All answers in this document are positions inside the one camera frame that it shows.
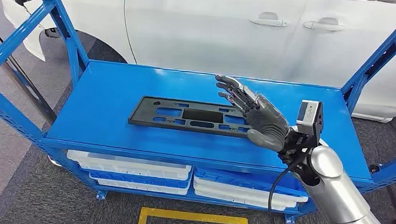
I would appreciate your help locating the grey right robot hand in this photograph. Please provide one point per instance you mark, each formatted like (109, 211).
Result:
(263, 119)

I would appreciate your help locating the black plastic panel part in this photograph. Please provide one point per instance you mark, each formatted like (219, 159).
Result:
(149, 116)

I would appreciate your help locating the blue metal shelf rack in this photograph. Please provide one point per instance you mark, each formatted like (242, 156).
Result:
(115, 95)

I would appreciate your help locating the white plastic tray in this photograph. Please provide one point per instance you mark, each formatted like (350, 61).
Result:
(233, 199)
(137, 186)
(128, 164)
(241, 191)

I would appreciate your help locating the white car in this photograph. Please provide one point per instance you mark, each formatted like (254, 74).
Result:
(207, 28)

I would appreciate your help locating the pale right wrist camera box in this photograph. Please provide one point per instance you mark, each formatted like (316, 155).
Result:
(309, 115)

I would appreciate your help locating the stanchion post with round base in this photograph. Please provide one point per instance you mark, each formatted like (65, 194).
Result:
(16, 70)

